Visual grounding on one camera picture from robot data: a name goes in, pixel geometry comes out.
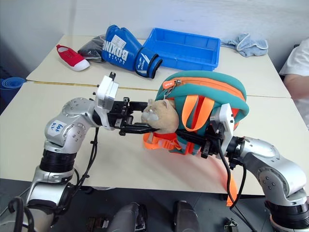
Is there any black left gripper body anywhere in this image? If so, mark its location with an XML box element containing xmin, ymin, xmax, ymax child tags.
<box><xmin>107</xmin><ymin>97</ymin><xmax>135</xmax><ymax>129</ymax></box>

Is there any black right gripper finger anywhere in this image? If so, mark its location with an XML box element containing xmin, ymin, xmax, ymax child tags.
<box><xmin>176</xmin><ymin>130</ymin><xmax>207</xmax><ymax>146</ymax></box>

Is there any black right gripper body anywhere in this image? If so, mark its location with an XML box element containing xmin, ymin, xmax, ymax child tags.
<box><xmin>199</xmin><ymin>124</ymin><xmax>225</xmax><ymax>160</ymax></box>

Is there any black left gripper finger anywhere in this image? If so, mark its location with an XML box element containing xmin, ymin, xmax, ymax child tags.
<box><xmin>118</xmin><ymin>122</ymin><xmax>158</xmax><ymax>136</ymax></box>
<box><xmin>129</xmin><ymin>101</ymin><xmax>149</xmax><ymax>113</ymax></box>

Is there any beige plush cat toy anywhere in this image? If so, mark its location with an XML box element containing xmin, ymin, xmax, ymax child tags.
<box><xmin>141</xmin><ymin>98</ymin><xmax>180</xmax><ymax>134</ymax></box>

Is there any orange and teal backpack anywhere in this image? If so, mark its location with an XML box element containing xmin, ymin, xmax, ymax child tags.
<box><xmin>142</xmin><ymin>70</ymin><xmax>250</xmax><ymax>207</ymax></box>

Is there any blue boxing glove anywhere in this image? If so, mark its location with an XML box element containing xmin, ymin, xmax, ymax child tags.
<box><xmin>100</xmin><ymin>24</ymin><xmax>164</xmax><ymax>79</ymax></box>

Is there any black plastic bag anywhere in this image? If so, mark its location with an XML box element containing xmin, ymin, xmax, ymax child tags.
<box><xmin>77</xmin><ymin>34</ymin><xmax>107</xmax><ymax>63</ymax></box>

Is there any red and white shoe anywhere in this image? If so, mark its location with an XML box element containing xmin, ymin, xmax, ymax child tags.
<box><xmin>56</xmin><ymin>44</ymin><xmax>91</xmax><ymax>72</ymax></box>

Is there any blue plastic bin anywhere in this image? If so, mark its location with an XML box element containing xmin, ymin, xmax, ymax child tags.
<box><xmin>142</xmin><ymin>27</ymin><xmax>222</xmax><ymax>73</ymax></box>

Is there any dark rounded shape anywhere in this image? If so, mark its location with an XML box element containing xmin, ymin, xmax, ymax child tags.
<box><xmin>173</xmin><ymin>200</ymin><xmax>201</xmax><ymax>232</ymax></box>
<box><xmin>112</xmin><ymin>202</ymin><xmax>148</xmax><ymax>232</ymax></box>

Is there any light blue towel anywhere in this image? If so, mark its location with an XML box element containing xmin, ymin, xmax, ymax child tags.
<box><xmin>221</xmin><ymin>32</ymin><xmax>269</xmax><ymax>58</ymax></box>

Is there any blue rolled foam mat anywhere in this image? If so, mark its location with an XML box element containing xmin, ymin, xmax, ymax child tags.
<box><xmin>0</xmin><ymin>76</ymin><xmax>27</xmax><ymax>102</ymax></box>

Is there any person in white shirt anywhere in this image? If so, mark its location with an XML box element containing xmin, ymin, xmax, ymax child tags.
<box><xmin>279</xmin><ymin>37</ymin><xmax>309</xmax><ymax>121</ymax></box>

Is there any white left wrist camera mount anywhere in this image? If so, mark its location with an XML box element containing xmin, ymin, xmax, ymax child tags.
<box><xmin>93</xmin><ymin>72</ymin><xmax>120</xmax><ymax>111</ymax></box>

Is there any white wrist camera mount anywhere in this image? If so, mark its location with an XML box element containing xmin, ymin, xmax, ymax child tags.
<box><xmin>209</xmin><ymin>103</ymin><xmax>236</xmax><ymax>156</ymax></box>
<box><xmin>93</xmin><ymin>72</ymin><xmax>120</xmax><ymax>111</ymax></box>

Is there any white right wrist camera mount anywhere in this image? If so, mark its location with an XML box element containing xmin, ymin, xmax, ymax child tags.
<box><xmin>209</xmin><ymin>103</ymin><xmax>236</xmax><ymax>156</ymax></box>

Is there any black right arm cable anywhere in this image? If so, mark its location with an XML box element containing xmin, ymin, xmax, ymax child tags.
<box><xmin>216</xmin><ymin>129</ymin><xmax>258</xmax><ymax>232</ymax></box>

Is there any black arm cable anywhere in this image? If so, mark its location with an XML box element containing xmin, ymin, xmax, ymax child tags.
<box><xmin>54</xmin><ymin>127</ymin><xmax>100</xmax><ymax>215</ymax></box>
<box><xmin>216</xmin><ymin>129</ymin><xmax>258</xmax><ymax>232</ymax></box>

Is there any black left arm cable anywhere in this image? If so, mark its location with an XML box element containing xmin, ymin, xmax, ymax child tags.
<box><xmin>54</xmin><ymin>127</ymin><xmax>100</xmax><ymax>215</ymax></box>

